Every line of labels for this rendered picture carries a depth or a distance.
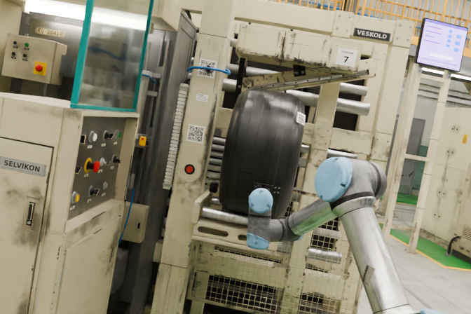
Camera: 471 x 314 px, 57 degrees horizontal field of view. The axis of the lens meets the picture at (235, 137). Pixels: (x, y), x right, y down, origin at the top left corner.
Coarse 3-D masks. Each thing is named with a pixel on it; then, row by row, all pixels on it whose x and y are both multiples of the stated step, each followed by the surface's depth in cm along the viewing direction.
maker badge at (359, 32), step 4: (356, 28) 239; (356, 32) 239; (360, 32) 239; (364, 32) 238; (368, 32) 238; (372, 32) 238; (376, 32) 238; (380, 32) 238; (384, 32) 238; (360, 36) 239; (364, 36) 239; (368, 36) 238; (372, 36) 238; (376, 36) 238; (380, 36) 238; (384, 36) 238; (388, 36) 237; (384, 40) 238; (388, 40) 237
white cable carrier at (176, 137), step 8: (184, 96) 192; (184, 104) 196; (176, 112) 192; (176, 120) 192; (176, 128) 193; (176, 136) 193; (176, 144) 193; (176, 152) 193; (168, 160) 193; (176, 160) 196; (168, 168) 194; (168, 176) 194
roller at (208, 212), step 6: (204, 210) 184; (210, 210) 184; (216, 210) 184; (222, 210) 185; (204, 216) 185; (210, 216) 184; (216, 216) 184; (222, 216) 183; (228, 216) 183; (234, 216) 183; (240, 216) 183; (246, 216) 184; (234, 222) 184; (240, 222) 183; (246, 222) 183
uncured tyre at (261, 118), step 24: (240, 96) 185; (264, 96) 182; (288, 96) 185; (240, 120) 172; (264, 120) 172; (288, 120) 172; (240, 144) 169; (264, 144) 168; (288, 144) 169; (240, 168) 169; (264, 168) 168; (288, 168) 169; (240, 192) 173; (288, 192) 173
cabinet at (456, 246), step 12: (468, 168) 575; (468, 180) 571; (468, 192) 568; (468, 204) 564; (468, 216) 561; (456, 228) 578; (468, 228) 557; (468, 240) 554; (456, 252) 573; (468, 252) 550
